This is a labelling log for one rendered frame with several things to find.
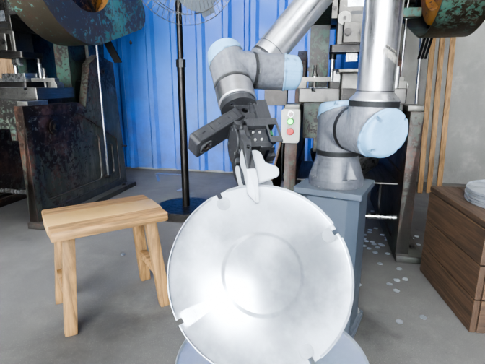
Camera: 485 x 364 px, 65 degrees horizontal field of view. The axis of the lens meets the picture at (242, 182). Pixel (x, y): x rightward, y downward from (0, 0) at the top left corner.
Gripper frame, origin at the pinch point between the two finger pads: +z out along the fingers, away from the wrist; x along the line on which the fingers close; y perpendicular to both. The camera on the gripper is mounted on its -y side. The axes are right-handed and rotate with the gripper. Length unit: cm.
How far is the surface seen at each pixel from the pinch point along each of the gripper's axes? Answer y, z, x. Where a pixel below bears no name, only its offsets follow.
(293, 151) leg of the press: 47, -55, 69
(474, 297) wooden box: 75, 17, 43
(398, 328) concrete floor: 56, 20, 57
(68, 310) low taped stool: -39, -4, 69
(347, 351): 12.1, 24.9, 7.3
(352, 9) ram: 76, -102, 34
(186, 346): -12.1, 18.8, 13.2
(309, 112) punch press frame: 55, -68, 59
